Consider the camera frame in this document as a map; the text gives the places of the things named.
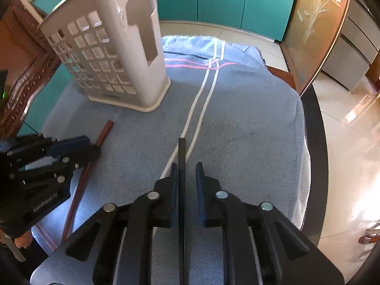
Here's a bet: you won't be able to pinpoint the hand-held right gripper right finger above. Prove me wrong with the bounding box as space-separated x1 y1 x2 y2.
195 162 345 285

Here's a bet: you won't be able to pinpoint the reddish brown chopstick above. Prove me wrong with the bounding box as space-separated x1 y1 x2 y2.
62 120 114 242

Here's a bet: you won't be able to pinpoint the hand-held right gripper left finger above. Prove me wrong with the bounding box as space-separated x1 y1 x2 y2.
30 162 180 285

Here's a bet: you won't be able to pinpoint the white plastic utensil holder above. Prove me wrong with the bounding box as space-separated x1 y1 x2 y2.
38 0 172 114

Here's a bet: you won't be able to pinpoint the dark chopstick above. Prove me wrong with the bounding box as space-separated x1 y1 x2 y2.
178 137 187 285

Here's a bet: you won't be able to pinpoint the blue striped towel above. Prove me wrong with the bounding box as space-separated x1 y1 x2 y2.
31 34 311 285

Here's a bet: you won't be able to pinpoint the carved wooden chair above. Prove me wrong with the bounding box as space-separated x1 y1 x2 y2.
0 0 65 139

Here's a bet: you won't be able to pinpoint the wood framed glass door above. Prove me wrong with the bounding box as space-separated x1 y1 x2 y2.
280 0 353 96

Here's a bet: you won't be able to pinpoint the teal base cabinets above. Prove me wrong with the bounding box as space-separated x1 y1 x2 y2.
154 0 299 43

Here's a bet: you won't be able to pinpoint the dark round table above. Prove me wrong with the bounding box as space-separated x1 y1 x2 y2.
255 65 329 251

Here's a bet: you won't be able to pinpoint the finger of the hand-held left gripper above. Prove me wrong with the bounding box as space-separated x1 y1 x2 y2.
63 145 101 171
48 136 91 157

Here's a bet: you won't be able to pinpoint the grey refrigerator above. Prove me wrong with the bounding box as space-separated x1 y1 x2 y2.
321 0 380 93

